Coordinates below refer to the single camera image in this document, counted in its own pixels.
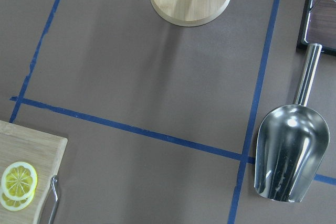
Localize steel scoop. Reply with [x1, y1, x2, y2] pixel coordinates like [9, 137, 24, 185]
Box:
[254, 43, 330, 202]

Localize bamboo cutting board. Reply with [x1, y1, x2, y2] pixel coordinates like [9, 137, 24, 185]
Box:
[1, 121, 68, 223]

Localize lemon slice lower bottom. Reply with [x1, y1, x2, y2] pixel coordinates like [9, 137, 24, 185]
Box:
[1, 190, 35, 211]

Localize black wooden tray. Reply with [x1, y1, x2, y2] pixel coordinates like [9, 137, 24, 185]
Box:
[297, 0, 335, 56]

